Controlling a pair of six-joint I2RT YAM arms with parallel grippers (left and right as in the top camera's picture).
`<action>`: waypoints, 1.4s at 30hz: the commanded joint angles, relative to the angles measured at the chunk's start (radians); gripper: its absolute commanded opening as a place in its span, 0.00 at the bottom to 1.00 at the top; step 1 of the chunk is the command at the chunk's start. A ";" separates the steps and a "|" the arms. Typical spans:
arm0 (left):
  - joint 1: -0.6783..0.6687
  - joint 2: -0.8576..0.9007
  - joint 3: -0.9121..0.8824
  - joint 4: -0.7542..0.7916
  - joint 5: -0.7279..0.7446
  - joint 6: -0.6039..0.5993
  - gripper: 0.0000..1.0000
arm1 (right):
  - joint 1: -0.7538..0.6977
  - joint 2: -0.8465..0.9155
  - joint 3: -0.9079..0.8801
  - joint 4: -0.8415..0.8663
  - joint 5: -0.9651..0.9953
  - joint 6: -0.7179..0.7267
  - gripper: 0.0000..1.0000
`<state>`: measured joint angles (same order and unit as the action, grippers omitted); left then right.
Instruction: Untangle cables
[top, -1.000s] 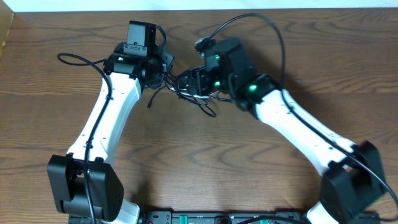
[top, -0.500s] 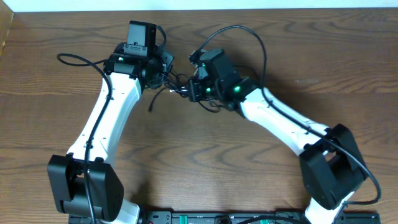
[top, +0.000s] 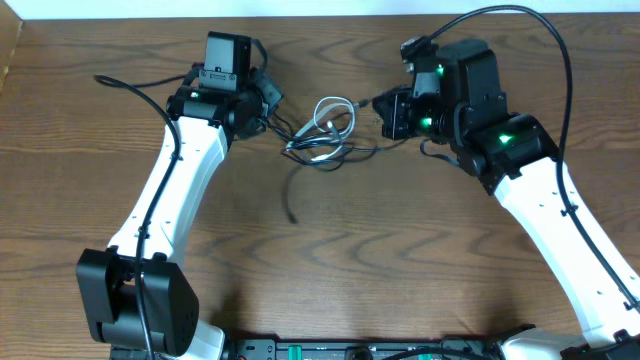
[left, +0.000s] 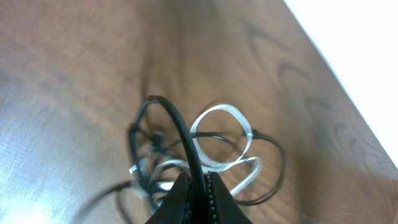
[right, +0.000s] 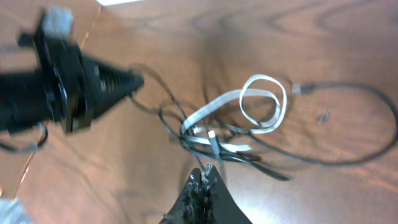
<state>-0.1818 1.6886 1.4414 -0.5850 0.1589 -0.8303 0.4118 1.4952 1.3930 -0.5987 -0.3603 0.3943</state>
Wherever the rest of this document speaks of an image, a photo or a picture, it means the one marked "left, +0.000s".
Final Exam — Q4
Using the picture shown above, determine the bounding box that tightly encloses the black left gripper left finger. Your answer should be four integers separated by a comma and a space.
146, 172, 189, 224

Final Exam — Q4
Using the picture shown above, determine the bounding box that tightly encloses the thin black cable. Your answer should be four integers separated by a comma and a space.
74, 130, 289, 224

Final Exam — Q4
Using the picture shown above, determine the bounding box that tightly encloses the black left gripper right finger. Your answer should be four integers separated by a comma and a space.
206, 172, 252, 224

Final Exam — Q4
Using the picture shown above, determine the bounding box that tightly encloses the black usb cable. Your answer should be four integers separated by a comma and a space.
127, 95, 208, 224

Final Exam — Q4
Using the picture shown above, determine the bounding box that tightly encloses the white usb cable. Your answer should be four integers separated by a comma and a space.
128, 103, 264, 200

